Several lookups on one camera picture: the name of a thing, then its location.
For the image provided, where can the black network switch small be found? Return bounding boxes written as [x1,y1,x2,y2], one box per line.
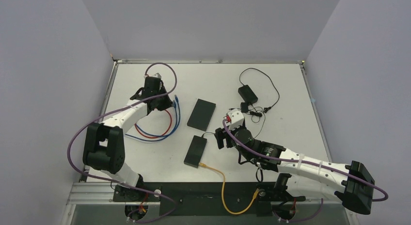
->
[183,135,207,168]

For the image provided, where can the yellow ethernet cable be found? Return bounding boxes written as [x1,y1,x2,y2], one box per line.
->
[198,162,259,216]

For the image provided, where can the black power adapter with cord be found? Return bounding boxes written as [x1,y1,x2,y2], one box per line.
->
[200,68,281,142]

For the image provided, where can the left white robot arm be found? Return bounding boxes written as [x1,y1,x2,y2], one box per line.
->
[82,73,173,201]

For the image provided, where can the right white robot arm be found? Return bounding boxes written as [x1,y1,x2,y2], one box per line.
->
[214,123,375,215]

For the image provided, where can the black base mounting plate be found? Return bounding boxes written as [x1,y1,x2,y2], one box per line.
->
[112,182,306,217]

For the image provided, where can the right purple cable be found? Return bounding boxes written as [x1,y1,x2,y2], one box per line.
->
[222,119,389,202]

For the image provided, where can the purple cable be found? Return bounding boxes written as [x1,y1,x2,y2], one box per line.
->
[66,62,178,224]
[222,119,389,202]

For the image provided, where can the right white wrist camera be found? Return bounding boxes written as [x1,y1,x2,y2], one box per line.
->
[225,109,245,130]

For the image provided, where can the blue ethernet cable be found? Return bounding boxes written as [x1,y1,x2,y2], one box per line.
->
[124,95,181,142]

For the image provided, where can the black network switch upright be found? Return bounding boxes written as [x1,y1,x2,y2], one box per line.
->
[187,99,216,131]

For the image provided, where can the red ethernet cable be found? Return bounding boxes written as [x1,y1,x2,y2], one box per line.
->
[134,109,174,139]

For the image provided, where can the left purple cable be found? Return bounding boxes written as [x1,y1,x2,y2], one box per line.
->
[66,62,178,224]

